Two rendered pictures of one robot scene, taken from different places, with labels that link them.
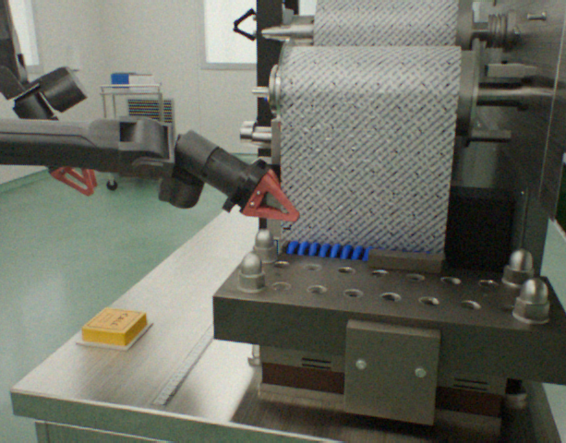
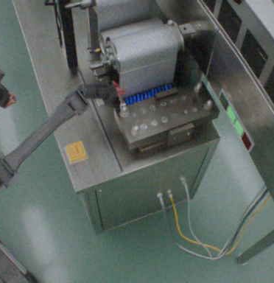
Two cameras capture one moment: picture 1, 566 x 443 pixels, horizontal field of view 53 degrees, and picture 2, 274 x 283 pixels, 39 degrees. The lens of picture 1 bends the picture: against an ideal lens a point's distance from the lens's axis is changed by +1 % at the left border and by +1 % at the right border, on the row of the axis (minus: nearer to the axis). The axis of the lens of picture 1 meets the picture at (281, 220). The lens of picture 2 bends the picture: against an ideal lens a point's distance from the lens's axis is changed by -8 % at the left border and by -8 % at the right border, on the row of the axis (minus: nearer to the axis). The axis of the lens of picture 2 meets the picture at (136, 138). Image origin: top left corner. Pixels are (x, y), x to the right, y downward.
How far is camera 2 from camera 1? 1.25 m
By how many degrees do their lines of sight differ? 53
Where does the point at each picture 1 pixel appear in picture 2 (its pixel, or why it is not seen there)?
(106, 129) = (66, 110)
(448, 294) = (186, 106)
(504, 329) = (205, 116)
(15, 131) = (46, 133)
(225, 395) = (133, 158)
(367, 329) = (176, 133)
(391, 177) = (157, 71)
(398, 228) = (159, 81)
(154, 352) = (96, 153)
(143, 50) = not seen: outside the picture
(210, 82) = not seen: outside the picture
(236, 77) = not seen: outside the picture
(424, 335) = (189, 127)
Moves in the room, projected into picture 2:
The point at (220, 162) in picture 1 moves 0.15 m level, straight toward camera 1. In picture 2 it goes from (100, 93) to (127, 119)
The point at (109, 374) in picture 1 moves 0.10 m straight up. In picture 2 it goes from (94, 169) to (93, 159)
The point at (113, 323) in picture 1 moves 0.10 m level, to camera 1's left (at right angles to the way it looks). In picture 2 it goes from (77, 152) to (57, 165)
